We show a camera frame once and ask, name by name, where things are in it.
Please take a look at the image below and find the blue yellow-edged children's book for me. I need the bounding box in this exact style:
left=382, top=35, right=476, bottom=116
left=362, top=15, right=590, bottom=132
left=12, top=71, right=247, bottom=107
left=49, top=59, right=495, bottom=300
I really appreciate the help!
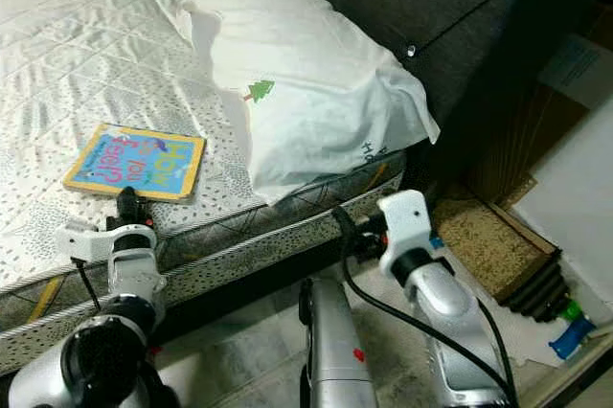
left=61, top=122, right=208, bottom=202

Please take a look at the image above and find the white pillow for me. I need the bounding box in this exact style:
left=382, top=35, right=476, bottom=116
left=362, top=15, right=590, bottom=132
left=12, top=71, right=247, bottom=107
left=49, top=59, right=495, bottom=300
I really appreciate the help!
left=176, top=0, right=443, bottom=207

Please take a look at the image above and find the silver right robot leg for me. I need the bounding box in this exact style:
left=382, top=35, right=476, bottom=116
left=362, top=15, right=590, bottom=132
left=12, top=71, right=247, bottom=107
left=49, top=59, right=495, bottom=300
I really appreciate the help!
left=296, top=275, right=380, bottom=408

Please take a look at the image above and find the brown doormat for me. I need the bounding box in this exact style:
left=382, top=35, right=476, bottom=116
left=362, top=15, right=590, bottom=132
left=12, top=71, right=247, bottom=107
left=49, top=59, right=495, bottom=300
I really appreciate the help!
left=430, top=194, right=562, bottom=300

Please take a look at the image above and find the grey patterned mattress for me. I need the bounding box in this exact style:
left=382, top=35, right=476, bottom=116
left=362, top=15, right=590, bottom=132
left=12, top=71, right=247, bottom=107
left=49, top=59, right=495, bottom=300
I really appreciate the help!
left=0, top=0, right=406, bottom=372

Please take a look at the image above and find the black ribbed object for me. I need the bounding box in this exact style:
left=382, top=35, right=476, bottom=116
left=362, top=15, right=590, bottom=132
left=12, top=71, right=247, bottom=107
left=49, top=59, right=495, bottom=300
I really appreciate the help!
left=502, top=249, right=577, bottom=324

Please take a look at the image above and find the white panel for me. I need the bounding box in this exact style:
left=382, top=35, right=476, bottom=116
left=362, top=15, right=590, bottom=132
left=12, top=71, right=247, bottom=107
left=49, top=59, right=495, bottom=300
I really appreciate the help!
left=507, top=110, right=613, bottom=267

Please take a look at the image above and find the blue bottle green cap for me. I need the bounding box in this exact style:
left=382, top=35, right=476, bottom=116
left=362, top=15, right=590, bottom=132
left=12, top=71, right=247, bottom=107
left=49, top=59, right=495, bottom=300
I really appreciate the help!
left=547, top=300, right=598, bottom=362

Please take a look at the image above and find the dark tufted headboard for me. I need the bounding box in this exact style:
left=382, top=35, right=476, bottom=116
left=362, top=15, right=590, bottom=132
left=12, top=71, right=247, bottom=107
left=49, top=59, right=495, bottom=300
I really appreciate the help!
left=229, top=0, right=613, bottom=200

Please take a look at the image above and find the labelled cardboard box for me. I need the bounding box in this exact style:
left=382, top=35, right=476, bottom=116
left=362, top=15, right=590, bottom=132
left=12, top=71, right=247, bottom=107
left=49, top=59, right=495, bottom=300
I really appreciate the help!
left=535, top=29, right=613, bottom=113

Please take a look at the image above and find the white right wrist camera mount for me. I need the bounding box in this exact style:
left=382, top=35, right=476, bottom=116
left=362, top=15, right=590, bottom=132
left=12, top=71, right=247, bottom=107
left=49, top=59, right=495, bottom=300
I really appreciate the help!
left=377, top=189, right=433, bottom=281

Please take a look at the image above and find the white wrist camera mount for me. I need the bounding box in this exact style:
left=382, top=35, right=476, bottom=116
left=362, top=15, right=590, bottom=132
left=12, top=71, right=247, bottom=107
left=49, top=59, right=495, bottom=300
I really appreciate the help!
left=377, top=189, right=433, bottom=281
left=57, top=218, right=122, bottom=264

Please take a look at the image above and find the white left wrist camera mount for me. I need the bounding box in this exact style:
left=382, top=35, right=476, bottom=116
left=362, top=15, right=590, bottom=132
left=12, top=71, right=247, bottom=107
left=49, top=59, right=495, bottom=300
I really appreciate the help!
left=57, top=218, right=122, bottom=264

